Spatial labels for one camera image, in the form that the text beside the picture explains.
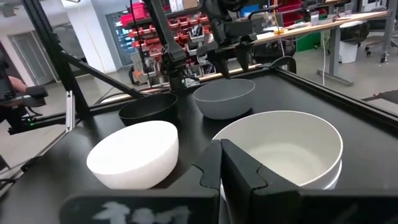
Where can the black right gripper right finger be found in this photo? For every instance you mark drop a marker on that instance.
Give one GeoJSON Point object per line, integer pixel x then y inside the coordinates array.
{"type": "Point", "coordinates": [311, 208]}

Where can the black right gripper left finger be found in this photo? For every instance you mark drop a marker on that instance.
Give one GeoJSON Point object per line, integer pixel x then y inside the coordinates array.
{"type": "Point", "coordinates": [140, 211]}

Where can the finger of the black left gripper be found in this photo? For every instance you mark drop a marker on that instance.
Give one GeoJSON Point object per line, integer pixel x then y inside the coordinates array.
{"type": "Point", "coordinates": [244, 53]}
{"type": "Point", "coordinates": [214, 53]}

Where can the light grey bowl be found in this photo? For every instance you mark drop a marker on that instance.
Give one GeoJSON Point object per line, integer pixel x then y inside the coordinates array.
{"type": "Point", "coordinates": [224, 99]}

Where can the black bowl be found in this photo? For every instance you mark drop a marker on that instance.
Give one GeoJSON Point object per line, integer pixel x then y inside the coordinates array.
{"type": "Point", "coordinates": [146, 112]}

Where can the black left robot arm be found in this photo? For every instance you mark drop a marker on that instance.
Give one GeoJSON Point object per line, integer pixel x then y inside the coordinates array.
{"type": "Point", "coordinates": [164, 34]}

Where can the green bin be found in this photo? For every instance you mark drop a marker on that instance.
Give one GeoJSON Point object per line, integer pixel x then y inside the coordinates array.
{"type": "Point", "coordinates": [308, 42]}

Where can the wooden top workbench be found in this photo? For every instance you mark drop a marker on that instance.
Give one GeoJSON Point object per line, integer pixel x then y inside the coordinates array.
{"type": "Point", "coordinates": [311, 28]}

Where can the red parts bin rack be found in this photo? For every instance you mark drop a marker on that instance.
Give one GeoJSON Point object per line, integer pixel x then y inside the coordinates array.
{"type": "Point", "coordinates": [138, 14]}

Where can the grey desk leg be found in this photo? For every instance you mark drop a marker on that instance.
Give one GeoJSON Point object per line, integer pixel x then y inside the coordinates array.
{"type": "Point", "coordinates": [334, 53]}

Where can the white waste bin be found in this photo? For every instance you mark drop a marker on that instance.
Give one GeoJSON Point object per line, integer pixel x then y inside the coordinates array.
{"type": "Point", "coordinates": [348, 51]}

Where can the black office chair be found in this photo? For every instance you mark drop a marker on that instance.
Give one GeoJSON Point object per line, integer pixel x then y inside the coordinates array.
{"type": "Point", "coordinates": [354, 32]}

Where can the black handheld device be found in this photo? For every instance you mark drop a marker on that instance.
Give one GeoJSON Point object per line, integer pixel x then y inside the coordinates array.
{"type": "Point", "coordinates": [35, 91]}

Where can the person's hand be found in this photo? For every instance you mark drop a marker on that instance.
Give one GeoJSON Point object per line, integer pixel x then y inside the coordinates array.
{"type": "Point", "coordinates": [17, 85]}

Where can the person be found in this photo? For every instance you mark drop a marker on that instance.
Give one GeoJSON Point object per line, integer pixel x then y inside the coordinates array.
{"type": "Point", "coordinates": [4, 77]}

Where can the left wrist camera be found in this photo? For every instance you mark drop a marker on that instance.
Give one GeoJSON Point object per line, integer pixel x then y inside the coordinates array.
{"type": "Point", "coordinates": [237, 29]}

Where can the black table frame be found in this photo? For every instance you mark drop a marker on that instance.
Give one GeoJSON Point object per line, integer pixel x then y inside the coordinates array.
{"type": "Point", "coordinates": [342, 100]}

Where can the black diagonal frame brace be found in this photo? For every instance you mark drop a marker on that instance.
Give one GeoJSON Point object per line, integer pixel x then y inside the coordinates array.
{"type": "Point", "coordinates": [102, 76]}

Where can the silver aluminium bracket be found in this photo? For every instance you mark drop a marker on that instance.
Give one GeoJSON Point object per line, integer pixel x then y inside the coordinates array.
{"type": "Point", "coordinates": [70, 112]}

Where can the black frame post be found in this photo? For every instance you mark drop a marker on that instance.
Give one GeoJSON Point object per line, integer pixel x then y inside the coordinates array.
{"type": "Point", "coordinates": [51, 46]}

